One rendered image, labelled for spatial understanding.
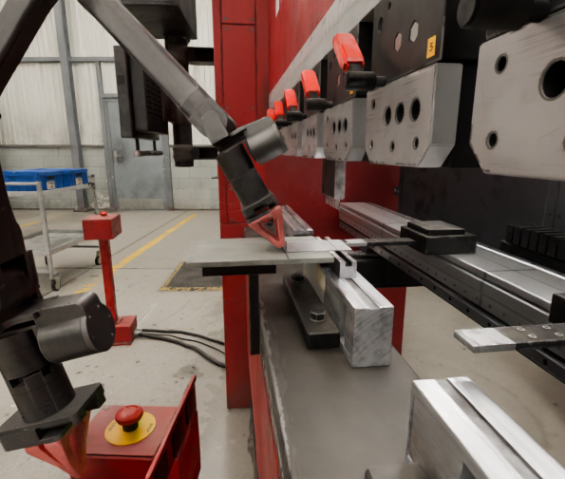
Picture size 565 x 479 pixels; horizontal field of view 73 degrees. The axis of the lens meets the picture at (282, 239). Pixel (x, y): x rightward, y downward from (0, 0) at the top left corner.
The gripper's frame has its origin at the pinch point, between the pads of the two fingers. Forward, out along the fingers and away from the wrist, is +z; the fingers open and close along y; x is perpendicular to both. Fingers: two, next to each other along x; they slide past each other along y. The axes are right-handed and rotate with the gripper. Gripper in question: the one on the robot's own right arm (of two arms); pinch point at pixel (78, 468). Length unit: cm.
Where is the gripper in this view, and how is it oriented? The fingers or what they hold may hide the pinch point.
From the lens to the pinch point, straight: 61.3
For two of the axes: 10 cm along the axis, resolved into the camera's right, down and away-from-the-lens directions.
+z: 2.6, 9.4, 2.1
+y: 9.6, -2.5, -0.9
